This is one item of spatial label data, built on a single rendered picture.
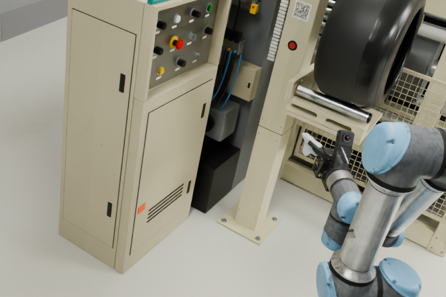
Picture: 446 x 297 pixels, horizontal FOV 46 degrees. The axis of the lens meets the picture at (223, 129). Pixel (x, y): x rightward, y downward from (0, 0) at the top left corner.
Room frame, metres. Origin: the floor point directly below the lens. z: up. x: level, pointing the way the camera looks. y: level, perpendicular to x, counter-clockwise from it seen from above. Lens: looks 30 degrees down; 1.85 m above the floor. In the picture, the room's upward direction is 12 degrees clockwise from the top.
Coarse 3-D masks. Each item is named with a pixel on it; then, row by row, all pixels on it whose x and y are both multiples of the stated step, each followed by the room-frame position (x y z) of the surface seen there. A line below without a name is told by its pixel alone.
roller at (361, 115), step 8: (296, 88) 2.15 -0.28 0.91; (304, 88) 2.14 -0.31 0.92; (304, 96) 2.13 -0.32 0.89; (312, 96) 2.11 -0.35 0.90; (320, 96) 2.10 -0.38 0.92; (328, 96) 2.10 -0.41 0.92; (328, 104) 2.08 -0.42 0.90; (336, 104) 2.07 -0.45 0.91; (344, 104) 2.06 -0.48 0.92; (344, 112) 2.05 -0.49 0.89; (352, 112) 2.03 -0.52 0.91; (360, 112) 2.03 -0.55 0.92; (368, 112) 2.03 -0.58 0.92; (360, 120) 2.02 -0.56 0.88; (368, 120) 2.01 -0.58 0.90
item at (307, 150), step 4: (304, 136) 1.43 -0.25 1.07; (308, 136) 1.43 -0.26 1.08; (304, 140) 1.42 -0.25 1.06; (308, 140) 1.41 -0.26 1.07; (312, 140) 1.41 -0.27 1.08; (304, 144) 1.42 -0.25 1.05; (316, 144) 1.39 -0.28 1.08; (320, 144) 1.40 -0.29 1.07; (304, 148) 1.42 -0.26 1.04; (308, 148) 1.41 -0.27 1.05; (304, 152) 1.41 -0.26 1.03; (308, 152) 1.40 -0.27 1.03; (312, 152) 1.39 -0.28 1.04
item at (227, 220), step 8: (232, 208) 2.38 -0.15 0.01; (224, 216) 2.30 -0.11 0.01; (232, 216) 2.31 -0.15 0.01; (272, 216) 2.39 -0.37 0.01; (224, 224) 2.23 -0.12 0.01; (232, 224) 2.24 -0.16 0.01; (240, 224) 2.26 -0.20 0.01; (264, 224) 2.30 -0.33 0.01; (272, 224) 2.32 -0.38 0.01; (240, 232) 2.19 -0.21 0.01; (248, 232) 2.21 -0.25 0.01; (256, 232) 2.22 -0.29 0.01; (264, 232) 2.24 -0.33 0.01; (256, 240) 2.16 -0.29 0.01
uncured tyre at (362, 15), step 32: (352, 0) 2.05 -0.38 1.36; (384, 0) 2.03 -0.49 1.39; (416, 0) 2.08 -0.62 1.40; (352, 32) 1.97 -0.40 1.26; (384, 32) 1.94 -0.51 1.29; (416, 32) 2.32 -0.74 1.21; (320, 64) 2.01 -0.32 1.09; (352, 64) 1.94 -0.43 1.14; (384, 64) 1.92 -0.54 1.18; (352, 96) 1.98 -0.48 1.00; (384, 96) 2.08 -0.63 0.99
